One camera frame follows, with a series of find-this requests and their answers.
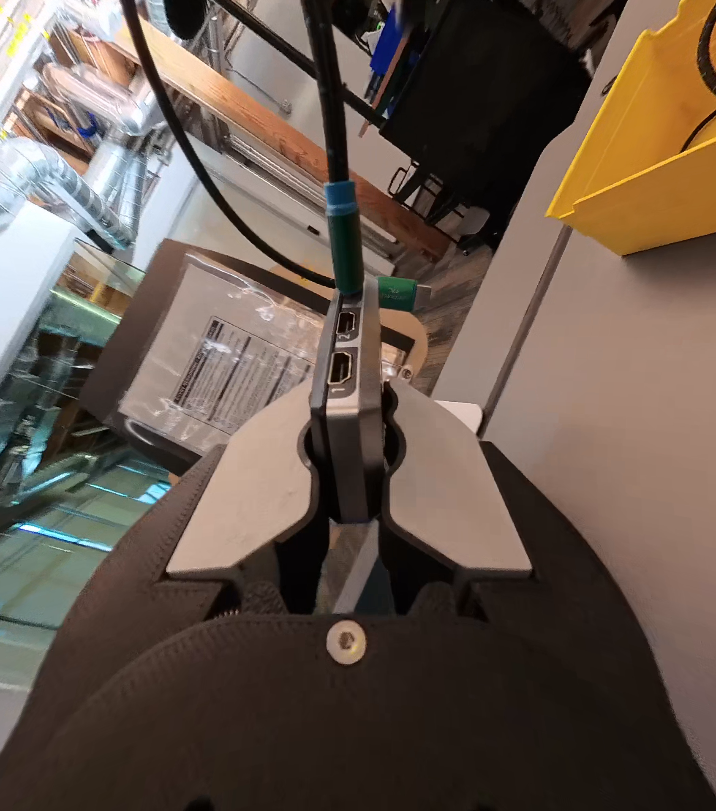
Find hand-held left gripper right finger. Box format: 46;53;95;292
377;378;534;614

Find white sign stand base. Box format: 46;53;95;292
432;398;484;437

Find blue panel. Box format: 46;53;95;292
369;0;425;86

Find silver ventilation ducts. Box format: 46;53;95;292
0;57;169;251

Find glass partition panel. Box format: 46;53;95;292
0;237;194;634

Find black metal stand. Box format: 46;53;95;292
388;161;507;254

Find smooth black switch cable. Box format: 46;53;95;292
118;0;341;290

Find hdmi switch box with button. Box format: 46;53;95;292
309;279;387;525

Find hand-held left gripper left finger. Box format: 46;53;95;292
166;382;335;614

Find black cabinet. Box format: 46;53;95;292
378;0;593;194

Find yellow plastic bin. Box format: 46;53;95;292
544;0;716;257

